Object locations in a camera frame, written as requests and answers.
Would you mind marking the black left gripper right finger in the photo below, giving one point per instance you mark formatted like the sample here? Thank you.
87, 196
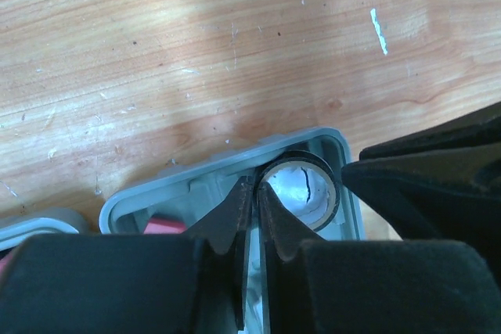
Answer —
312, 285

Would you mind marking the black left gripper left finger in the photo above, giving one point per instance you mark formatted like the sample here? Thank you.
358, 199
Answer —
193, 282

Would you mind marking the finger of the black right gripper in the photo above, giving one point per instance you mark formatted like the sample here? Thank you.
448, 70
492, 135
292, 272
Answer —
443, 182

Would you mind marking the pink utility knife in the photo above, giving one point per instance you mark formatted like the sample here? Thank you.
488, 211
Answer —
159, 225

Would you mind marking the grey plastic tool case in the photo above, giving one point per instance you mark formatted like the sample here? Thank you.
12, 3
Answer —
187, 194

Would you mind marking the black electrical tape roll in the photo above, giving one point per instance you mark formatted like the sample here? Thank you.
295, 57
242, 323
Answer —
305, 185

